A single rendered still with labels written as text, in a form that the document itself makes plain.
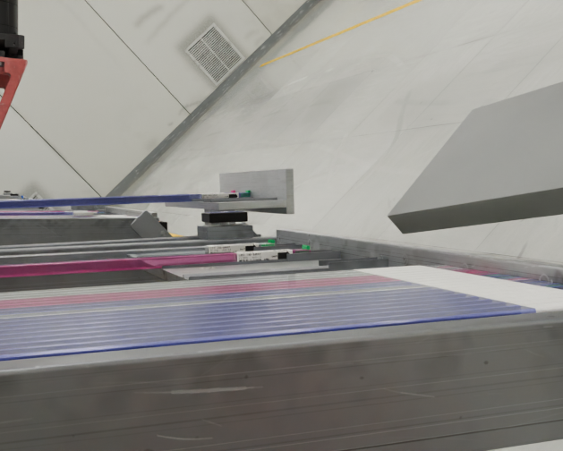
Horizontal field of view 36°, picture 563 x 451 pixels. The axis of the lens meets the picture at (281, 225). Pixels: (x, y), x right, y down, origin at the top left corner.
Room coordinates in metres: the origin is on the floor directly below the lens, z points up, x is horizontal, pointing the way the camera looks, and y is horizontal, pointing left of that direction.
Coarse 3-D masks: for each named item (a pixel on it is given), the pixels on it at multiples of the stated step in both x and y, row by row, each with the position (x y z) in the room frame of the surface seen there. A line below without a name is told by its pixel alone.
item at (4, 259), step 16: (0, 256) 0.92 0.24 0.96; (16, 256) 0.92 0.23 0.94; (32, 256) 0.93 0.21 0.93; (48, 256) 0.93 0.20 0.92; (64, 256) 0.93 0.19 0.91; (80, 256) 0.93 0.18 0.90; (96, 256) 0.94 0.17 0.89; (112, 256) 0.94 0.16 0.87; (128, 256) 0.94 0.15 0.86; (144, 256) 0.94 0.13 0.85
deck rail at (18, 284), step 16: (192, 240) 1.06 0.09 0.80; (208, 240) 1.05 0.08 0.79; (224, 240) 1.05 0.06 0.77; (240, 240) 1.05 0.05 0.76; (256, 240) 1.06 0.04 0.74; (96, 272) 1.02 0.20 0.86; (112, 272) 1.02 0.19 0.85; (128, 272) 1.02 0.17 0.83; (144, 272) 1.03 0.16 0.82; (0, 288) 1.00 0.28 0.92; (16, 288) 1.00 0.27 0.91; (32, 288) 1.00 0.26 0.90; (48, 288) 1.01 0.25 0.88
